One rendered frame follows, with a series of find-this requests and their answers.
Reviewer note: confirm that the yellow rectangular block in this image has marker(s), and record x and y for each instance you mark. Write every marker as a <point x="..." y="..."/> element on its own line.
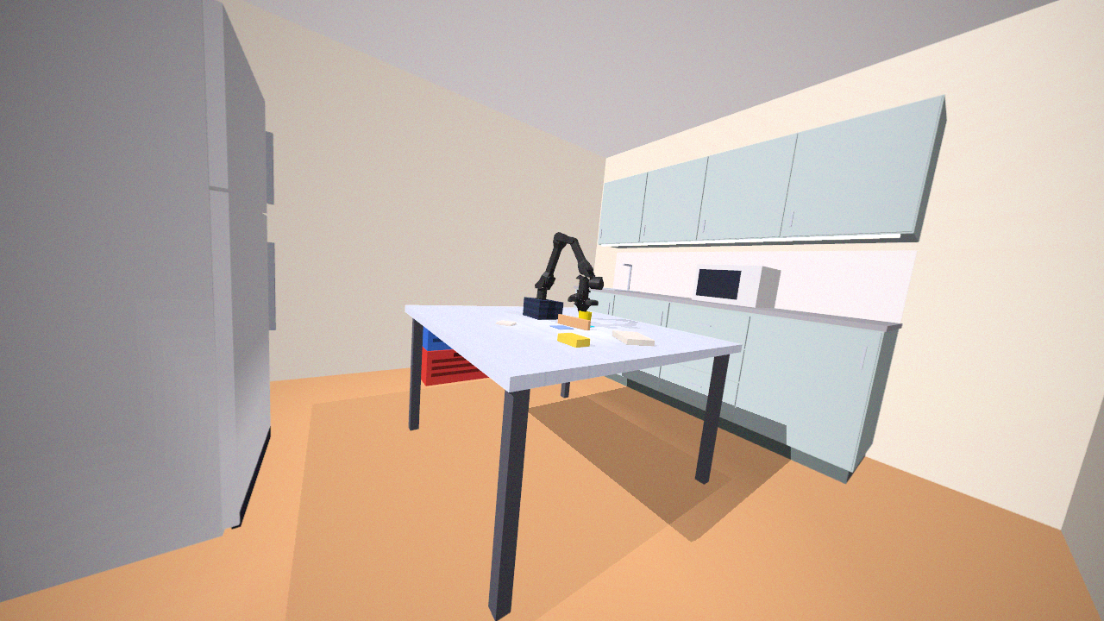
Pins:
<point x="573" y="340"/>

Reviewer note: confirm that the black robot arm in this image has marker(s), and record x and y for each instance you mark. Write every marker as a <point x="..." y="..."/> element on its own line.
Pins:
<point x="547" y="279"/>

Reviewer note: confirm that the light brown wooden plank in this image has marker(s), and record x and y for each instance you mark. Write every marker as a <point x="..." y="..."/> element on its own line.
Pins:
<point x="575" y="322"/>

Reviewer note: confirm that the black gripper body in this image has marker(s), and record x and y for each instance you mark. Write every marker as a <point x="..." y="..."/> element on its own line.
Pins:
<point x="587" y="300"/>

